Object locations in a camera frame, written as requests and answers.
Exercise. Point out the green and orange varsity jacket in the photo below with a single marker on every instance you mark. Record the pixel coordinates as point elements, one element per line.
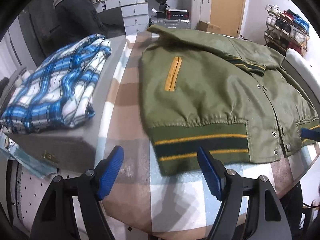
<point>228,96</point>

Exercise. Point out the checkered bed blanket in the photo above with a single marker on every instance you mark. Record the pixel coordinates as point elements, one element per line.
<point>176,206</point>

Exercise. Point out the wooden door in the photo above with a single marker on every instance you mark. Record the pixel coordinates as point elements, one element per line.
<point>227,15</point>

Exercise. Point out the shoe rack with shoes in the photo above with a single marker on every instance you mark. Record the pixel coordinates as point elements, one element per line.
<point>286,30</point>

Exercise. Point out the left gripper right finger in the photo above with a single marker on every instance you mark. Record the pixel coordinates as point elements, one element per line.
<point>265,217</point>

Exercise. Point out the black cabinet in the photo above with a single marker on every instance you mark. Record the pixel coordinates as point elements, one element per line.
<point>41,29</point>

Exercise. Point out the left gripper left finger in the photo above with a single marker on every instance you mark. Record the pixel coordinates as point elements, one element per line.
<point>55,217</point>

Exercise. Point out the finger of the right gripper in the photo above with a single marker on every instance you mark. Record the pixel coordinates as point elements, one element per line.
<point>310,134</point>

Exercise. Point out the silver aluminium suitcase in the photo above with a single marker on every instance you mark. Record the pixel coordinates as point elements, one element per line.
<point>172,24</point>

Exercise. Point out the blue white plaid shirt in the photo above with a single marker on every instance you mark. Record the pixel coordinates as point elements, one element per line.
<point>59,93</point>

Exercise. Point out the white drawer cabinet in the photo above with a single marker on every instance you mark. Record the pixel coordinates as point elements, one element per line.
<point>131,16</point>

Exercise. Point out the cardboard box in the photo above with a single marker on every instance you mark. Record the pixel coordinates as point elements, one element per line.
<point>208,27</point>

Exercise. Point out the black red box on suitcase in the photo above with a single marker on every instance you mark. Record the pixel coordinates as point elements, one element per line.
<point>177,14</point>

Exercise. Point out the white upright suitcase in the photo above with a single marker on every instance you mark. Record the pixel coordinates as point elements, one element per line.
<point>199,10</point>

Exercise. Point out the person in grey hoodie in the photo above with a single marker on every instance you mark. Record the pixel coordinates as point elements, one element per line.
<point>78,19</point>

